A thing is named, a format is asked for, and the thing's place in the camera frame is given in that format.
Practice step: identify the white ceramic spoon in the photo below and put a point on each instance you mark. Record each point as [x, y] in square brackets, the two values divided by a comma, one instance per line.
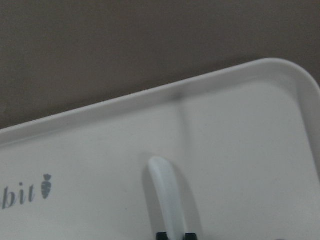
[168, 194]

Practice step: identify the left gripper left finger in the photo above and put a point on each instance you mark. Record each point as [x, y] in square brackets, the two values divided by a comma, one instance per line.
[161, 236]

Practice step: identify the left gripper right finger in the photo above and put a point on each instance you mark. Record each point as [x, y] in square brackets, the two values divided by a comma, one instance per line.
[190, 236]

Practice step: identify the cream rabbit tray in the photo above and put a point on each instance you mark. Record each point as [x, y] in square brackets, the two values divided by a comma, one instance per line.
[244, 144]

